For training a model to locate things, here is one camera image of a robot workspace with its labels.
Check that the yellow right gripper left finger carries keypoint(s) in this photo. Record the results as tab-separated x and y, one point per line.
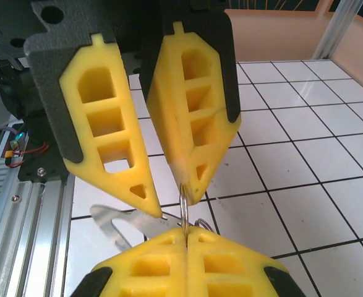
138	269

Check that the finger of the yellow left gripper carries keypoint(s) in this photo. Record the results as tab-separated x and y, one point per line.
91	106
175	123

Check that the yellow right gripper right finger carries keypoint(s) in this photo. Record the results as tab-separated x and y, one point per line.
230	269

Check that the clear plastic zip bag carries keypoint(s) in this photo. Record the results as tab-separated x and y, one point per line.
107	216

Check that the silver keyring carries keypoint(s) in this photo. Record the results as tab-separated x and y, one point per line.
185	216

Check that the small circuit board with LED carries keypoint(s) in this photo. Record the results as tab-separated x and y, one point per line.
18	139

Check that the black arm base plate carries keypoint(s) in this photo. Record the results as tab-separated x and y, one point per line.
39	154

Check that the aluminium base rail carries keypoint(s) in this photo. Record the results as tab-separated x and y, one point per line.
29	232

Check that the aluminium frame post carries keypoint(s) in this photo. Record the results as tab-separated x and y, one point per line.
335	31

